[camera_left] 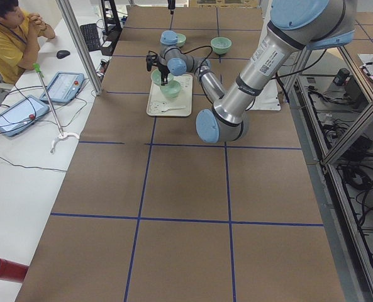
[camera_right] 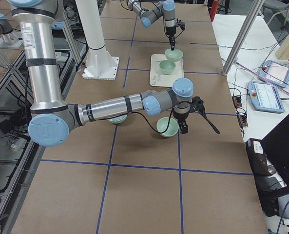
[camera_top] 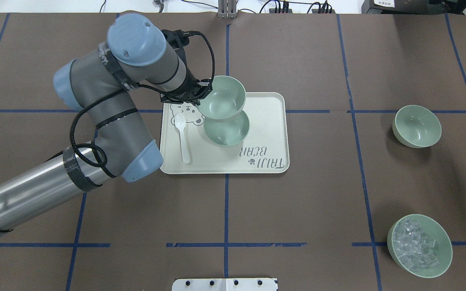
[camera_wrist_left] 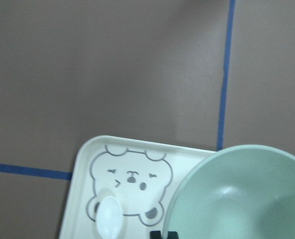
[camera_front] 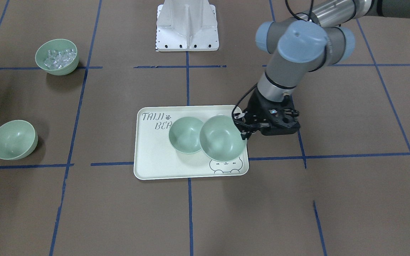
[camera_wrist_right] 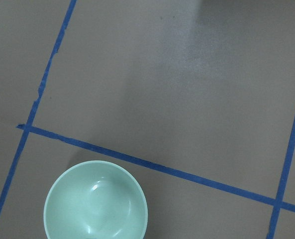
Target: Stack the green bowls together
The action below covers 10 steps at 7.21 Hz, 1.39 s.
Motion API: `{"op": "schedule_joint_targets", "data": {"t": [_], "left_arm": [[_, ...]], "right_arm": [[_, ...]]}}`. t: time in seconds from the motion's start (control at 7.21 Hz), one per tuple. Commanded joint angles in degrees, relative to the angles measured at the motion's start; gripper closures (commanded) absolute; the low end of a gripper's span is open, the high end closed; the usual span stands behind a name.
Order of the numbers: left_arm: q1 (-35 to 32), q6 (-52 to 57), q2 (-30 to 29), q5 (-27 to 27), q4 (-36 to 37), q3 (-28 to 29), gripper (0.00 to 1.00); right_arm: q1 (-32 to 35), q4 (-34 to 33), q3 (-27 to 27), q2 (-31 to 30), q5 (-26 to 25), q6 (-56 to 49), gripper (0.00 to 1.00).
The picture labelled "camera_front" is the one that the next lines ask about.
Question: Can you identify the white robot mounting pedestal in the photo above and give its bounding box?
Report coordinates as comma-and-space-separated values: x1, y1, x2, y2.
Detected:
155, 0, 220, 52

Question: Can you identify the ice cubes pile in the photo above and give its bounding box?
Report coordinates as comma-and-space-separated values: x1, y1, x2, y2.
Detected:
44, 48, 77, 70

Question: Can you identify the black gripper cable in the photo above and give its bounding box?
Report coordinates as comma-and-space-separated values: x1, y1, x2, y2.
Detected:
231, 82, 259, 123

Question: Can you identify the green bowl on tray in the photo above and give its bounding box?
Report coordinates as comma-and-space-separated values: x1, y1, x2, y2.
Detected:
169, 117, 204, 154

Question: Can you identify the cream tray with bear print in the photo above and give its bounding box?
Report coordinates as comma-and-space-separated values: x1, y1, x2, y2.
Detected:
134, 105, 249, 180

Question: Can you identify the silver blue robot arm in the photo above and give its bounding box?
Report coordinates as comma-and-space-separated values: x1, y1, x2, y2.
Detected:
232, 0, 410, 140

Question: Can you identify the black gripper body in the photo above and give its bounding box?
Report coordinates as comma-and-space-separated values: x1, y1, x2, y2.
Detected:
244, 89, 301, 136

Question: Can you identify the green bowl with ice cubes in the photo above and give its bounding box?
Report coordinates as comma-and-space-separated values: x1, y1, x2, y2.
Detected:
35, 39, 79, 76

